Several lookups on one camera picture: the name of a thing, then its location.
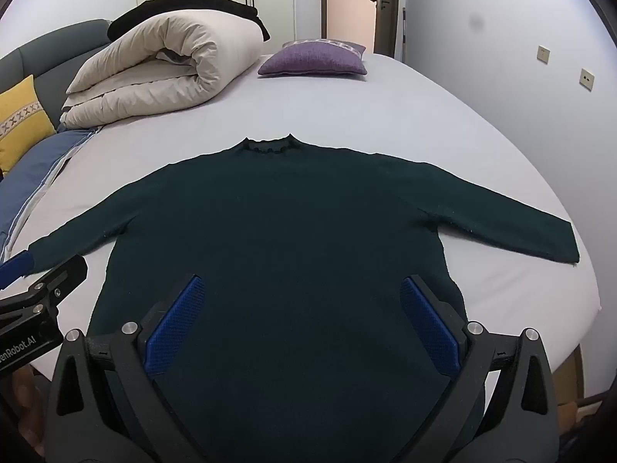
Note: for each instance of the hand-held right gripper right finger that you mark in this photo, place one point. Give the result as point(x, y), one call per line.
point(429, 325)

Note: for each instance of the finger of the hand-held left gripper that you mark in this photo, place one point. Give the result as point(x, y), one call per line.
point(14, 269)
point(60, 277)

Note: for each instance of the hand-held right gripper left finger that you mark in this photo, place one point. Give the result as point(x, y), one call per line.
point(176, 325)

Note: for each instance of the dark green sweater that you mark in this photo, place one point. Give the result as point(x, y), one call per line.
point(289, 226)

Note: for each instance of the person's left hand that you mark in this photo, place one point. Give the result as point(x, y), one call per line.
point(21, 395)

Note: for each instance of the blue bed sheet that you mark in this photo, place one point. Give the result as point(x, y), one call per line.
point(33, 173)

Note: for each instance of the yellow patterned pillow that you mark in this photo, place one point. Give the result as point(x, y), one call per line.
point(21, 120)

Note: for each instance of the bed with white sheet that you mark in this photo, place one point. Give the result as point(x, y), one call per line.
point(395, 111)

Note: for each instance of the grey padded headboard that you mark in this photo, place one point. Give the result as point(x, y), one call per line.
point(53, 48)

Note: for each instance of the rolled beige duvet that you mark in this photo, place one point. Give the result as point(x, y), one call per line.
point(159, 67)

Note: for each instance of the purple pillow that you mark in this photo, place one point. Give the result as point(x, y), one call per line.
point(313, 60)

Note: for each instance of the black cloth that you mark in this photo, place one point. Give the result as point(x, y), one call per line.
point(193, 5)

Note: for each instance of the wooden bed frame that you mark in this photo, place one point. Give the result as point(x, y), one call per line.
point(576, 386)

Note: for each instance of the beige wall socket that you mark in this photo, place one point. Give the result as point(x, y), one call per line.
point(587, 79)
point(544, 54)

